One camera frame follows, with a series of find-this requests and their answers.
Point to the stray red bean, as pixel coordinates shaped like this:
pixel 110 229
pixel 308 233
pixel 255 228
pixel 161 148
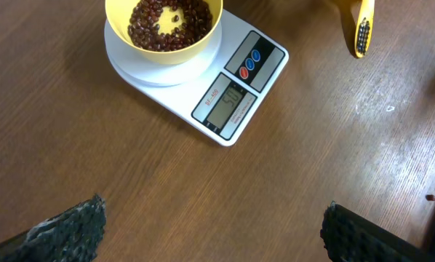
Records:
pixel 430 197

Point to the yellow plastic bowl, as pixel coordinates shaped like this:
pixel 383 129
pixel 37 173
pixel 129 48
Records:
pixel 119 12

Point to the red beans in bowl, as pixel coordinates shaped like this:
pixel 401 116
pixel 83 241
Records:
pixel 144 27

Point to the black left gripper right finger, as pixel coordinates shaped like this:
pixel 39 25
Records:
pixel 349 237

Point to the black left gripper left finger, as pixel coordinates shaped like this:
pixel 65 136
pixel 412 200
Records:
pixel 71 236

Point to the white digital kitchen scale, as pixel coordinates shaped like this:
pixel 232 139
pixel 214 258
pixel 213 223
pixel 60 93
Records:
pixel 217 91

